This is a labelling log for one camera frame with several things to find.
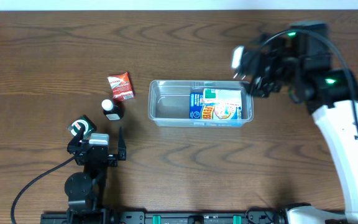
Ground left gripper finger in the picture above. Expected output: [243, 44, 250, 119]
[68, 124, 85, 148]
[117, 127, 127, 155]

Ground red Panadol sachet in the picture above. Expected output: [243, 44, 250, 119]
[108, 72, 135, 102]

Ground white green medicine box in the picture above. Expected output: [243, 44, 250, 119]
[203, 88, 242, 104]

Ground blue KoolFever box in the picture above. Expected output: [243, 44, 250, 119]
[189, 93, 243, 121]

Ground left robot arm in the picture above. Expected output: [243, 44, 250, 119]
[64, 126, 127, 224]

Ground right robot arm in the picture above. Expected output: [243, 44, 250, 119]
[231, 21, 358, 223]

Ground clear plastic container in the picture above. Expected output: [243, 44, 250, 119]
[149, 80, 254, 128]

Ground green square box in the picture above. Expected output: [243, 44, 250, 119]
[67, 114, 97, 139]

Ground dark brown medicine bottle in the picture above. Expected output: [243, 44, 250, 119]
[101, 99, 124, 121]

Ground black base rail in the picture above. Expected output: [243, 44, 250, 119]
[40, 209, 287, 224]

